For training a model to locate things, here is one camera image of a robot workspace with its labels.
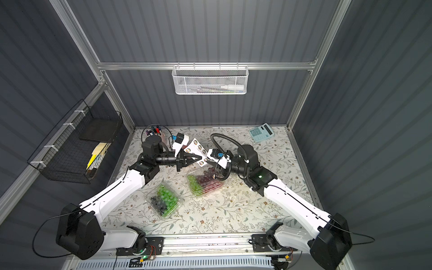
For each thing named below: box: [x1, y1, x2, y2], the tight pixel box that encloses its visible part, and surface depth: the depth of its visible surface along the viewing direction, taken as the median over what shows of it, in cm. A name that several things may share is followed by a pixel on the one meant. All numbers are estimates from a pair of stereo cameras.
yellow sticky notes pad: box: [86, 142, 107, 170], surface depth 75 cm
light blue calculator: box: [248, 122, 275, 143], surface depth 118 cm
